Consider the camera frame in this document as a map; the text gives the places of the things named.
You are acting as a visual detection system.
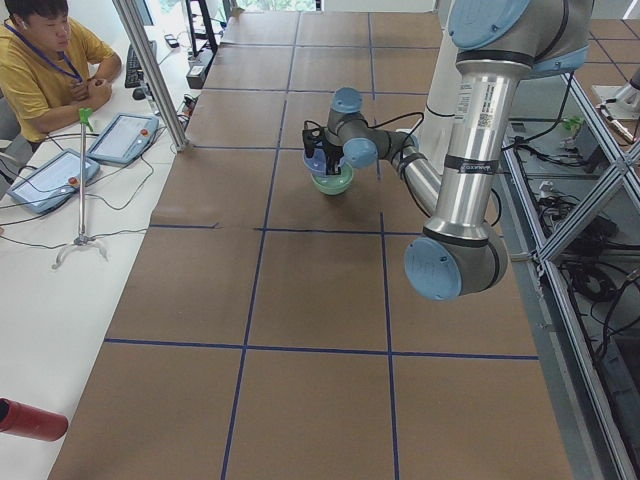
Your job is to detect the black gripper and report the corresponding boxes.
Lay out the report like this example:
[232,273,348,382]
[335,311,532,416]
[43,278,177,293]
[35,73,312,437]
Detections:
[302,127,340,176]

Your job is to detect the blue bowl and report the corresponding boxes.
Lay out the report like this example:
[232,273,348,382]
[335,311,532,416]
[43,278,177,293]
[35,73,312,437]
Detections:
[303,149,330,177]

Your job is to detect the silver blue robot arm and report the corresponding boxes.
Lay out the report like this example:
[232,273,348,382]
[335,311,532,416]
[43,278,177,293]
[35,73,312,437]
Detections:
[302,1,593,300]

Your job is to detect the green bowl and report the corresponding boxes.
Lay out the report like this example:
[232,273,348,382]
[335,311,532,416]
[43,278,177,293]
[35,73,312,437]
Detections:
[311,164,354,196]

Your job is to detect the blue teach pendant tablet far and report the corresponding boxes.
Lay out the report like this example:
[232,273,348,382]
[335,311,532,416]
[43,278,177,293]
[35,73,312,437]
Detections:
[87,113,159,166]

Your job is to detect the blue teach pendant tablet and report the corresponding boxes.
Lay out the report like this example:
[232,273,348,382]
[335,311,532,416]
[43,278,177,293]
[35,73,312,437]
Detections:
[87,113,159,166]
[8,149,80,214]

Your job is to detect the black keyboard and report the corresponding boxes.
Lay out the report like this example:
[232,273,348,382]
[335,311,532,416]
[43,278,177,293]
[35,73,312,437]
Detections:
[124,45,142,88]

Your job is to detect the reacher grabber tool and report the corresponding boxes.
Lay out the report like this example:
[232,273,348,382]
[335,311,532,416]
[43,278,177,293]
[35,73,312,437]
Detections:
[51,107,108,270]

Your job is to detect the blue teach pendant tablet near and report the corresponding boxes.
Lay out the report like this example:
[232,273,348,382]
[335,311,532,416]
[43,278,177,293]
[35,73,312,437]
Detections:
[8,149,80,214]

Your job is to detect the person in yellow shirt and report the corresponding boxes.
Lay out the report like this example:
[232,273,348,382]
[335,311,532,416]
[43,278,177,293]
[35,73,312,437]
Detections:
[1,1,122,149]

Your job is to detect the red cylinder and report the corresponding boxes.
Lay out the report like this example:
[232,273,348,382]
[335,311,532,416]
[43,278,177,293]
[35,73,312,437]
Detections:
[1,398,69,442]

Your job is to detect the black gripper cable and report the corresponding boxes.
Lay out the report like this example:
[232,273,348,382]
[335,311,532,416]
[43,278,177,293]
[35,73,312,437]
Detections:
[372,112,426,132]

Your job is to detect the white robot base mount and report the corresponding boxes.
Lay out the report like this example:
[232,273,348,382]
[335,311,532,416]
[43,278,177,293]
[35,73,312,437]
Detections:
[419,1,461,159]

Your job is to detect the aluminium frame post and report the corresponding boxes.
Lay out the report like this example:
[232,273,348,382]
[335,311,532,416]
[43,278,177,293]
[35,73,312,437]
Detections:
[112,0,189,152]

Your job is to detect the aluminium frame rail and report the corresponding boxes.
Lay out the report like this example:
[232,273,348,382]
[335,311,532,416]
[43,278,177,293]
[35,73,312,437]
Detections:
[502,74,640,480]

